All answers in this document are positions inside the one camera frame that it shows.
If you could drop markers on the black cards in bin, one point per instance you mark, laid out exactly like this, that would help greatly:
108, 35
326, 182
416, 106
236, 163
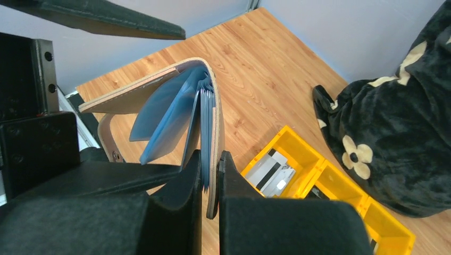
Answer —
317, 194

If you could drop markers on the beige striped cards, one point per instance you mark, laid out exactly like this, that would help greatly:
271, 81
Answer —
271, 174

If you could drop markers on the black floral blanket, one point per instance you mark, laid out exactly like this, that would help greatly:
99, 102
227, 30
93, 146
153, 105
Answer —
391, 134

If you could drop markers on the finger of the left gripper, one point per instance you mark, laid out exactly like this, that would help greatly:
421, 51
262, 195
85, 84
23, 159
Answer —
100, 17

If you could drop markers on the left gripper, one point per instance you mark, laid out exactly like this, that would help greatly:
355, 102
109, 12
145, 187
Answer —
39, 143

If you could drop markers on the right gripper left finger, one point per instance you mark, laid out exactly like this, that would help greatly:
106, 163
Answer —
165, 219

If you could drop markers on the yellow plastic end bin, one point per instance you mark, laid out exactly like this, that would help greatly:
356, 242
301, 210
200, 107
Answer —
386, 234

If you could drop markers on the pink leather card holder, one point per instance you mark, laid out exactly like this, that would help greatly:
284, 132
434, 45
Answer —
181, 99

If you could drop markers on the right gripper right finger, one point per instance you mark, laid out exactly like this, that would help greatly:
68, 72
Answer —
252, 224

